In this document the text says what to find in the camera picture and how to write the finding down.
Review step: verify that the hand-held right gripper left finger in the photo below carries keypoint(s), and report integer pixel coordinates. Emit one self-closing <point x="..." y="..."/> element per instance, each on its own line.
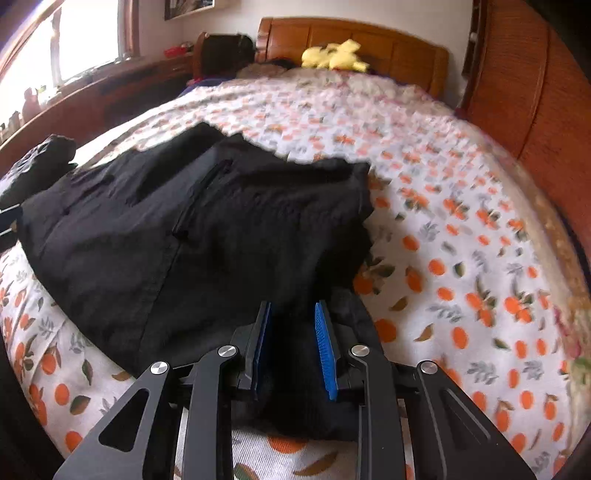
<point x="262" y="355"/>

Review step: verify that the wooden headboard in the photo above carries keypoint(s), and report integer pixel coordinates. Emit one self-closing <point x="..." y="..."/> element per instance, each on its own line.
<point x="383" y="44"/>

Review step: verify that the orange print bed sheet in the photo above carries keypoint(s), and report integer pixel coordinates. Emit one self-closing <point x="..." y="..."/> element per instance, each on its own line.
<point x="461" y="277"/>

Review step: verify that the brown fuzzy blanket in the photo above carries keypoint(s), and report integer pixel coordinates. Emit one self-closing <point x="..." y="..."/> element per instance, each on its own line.
<point x="265" y="69"/>

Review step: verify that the row of windowsill bottles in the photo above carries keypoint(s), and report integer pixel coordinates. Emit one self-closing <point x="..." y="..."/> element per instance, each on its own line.
<point x="27" y="108"/>

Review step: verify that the black jacket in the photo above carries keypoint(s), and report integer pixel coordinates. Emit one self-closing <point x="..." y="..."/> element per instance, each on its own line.
<point x="184" y="230"/>

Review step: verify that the red bowl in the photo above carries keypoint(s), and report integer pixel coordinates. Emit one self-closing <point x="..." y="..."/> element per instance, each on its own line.
<point x="174" y="51"/>

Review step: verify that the wooden wardrobe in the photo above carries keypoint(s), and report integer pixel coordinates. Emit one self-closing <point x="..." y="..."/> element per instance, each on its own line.
<point x="531" y="83"/>

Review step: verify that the pale floral quilt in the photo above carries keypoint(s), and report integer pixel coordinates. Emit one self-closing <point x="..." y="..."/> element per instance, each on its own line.
<point x="369" y="83"/>

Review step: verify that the wooden framed window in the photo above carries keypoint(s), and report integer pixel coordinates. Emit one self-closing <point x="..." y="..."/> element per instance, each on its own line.
<point x="78" y="46"/>

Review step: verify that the long wooden desk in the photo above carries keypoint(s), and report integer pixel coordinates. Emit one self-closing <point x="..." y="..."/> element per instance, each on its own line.
<point x="106" y="99"/>

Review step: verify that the yellow plush toy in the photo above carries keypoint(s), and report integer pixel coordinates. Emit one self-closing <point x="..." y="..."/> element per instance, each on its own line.
<point x="334" y="55"/>

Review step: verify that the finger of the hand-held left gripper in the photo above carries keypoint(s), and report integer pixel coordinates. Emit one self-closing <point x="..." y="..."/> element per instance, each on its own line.
<point x="9" y="226"/>

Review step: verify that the folded dark clothes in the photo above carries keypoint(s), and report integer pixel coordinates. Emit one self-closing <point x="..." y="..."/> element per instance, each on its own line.
<point x="39" y="166"/>

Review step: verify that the wooden wall shelf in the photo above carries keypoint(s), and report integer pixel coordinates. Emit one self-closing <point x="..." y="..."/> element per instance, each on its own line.
<point x="189" y="7"/>

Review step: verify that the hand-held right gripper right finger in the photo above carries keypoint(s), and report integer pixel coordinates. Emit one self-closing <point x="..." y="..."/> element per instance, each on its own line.
<point x="325" y="355"/>

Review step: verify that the black backpack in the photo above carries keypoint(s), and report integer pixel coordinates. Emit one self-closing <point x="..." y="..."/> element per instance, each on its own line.
<point x="226" y="55"/>

